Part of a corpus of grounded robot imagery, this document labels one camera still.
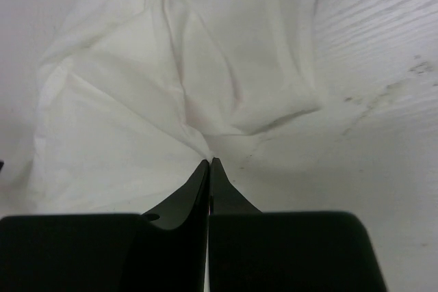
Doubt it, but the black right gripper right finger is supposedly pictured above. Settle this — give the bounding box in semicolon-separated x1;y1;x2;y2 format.
208;158;387;291

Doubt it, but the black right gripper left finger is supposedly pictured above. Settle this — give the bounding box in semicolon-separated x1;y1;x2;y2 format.
1;161;209;291

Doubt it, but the white tank top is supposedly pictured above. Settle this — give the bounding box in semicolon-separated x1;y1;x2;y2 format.
27;0;322;213

